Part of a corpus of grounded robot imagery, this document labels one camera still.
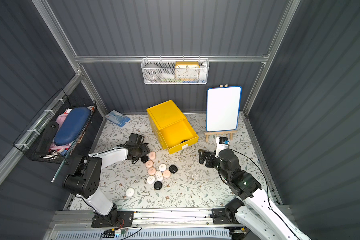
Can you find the white earphone case upper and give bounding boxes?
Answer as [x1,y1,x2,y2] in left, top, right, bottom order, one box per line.
[159,164,167,172]

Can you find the pink items in basket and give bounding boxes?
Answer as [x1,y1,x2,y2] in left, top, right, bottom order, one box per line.
[49,109,72,155]

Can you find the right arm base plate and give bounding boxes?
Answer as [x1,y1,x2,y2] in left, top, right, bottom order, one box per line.
[209,209,242,225]

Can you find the white earphone case isolated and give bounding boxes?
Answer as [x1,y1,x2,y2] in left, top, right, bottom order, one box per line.
[125,188,135,198]

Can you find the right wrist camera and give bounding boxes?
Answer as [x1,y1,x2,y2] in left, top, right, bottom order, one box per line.
[215,137,229,158]

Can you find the yellow three-drawer cabinet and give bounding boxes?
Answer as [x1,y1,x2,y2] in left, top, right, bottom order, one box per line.
[147,100,186,149]

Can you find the black earphone case bottom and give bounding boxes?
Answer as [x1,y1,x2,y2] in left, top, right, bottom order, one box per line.
[154,181,163,191]

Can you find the yellow alarm clock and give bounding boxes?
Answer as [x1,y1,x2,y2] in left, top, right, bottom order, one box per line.
[175,61,200,81]

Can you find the white earphone case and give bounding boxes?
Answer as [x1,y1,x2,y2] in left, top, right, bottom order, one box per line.
[159,164,167,172]
[155,171,164,182]
[147,176,156,185]

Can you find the white earphone case lower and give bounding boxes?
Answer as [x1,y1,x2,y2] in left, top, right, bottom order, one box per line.
[147,176,156,185]

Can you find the pink earphone case right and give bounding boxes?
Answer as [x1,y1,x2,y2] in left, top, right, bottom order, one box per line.
[163,170,172,179]

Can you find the white earphone case centre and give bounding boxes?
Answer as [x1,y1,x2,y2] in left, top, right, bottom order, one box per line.
[155,171,164,182]

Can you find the blue oval case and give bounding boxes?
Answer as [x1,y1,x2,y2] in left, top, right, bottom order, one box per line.
[54,107,92,146]

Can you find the small wooden easel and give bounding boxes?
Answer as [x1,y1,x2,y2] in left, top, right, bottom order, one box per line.
[204,84,238,143]

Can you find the aluminium front rail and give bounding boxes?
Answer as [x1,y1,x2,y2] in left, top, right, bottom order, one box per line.
[50,205,295,232]

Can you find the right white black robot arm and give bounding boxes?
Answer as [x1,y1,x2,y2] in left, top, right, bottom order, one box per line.
[199,149,310,240]

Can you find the white tape roll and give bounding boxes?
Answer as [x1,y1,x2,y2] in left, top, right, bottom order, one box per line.
[143,64,161,82]

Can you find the white board blue frame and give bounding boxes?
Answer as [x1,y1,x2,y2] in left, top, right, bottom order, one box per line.
[205,86,243,133]

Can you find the white wire wall basket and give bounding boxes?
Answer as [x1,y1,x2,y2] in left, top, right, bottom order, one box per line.
[141,58,210,85]

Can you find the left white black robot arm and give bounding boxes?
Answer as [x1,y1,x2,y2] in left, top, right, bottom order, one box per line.
[62,134,150,218]

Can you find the black object in basket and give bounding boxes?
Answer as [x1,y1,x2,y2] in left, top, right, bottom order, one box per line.
[35,121,59,155]

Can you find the black wire side basket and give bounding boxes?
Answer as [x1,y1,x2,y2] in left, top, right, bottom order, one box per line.
[14,91,97,165]

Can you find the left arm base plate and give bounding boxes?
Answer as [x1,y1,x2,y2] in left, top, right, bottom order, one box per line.
[91,211,134,228]

